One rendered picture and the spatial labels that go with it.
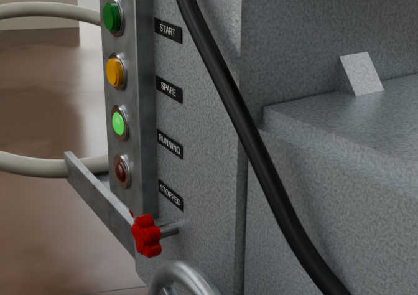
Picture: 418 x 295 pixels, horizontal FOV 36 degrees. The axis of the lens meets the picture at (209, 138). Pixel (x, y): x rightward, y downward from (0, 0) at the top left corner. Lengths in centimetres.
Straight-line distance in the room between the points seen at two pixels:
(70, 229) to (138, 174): 245
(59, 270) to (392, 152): 245
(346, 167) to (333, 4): 15
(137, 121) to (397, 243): 29
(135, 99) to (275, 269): 20
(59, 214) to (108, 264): 51
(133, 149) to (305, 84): 19
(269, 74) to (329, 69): 6
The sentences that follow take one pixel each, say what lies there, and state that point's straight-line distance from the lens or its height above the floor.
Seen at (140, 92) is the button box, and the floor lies 136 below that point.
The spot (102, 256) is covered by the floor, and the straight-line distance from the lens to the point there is 284.
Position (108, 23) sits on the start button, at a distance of 59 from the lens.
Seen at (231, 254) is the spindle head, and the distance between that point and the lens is 53.
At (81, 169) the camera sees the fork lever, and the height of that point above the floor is 112.
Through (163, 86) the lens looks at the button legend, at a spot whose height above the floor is 137.
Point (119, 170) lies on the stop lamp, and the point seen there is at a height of 127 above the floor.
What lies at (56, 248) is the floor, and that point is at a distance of 293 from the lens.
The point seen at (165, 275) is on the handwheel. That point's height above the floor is 125.
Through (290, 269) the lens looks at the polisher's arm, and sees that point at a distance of 48.
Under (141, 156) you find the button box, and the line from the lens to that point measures 60.
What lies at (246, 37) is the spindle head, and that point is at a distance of 46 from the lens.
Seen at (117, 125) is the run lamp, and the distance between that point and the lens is 61.
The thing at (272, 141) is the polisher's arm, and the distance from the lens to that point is 46.
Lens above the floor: 155
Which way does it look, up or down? 23 degrees down
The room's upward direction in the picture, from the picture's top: 1 degrees clockwise
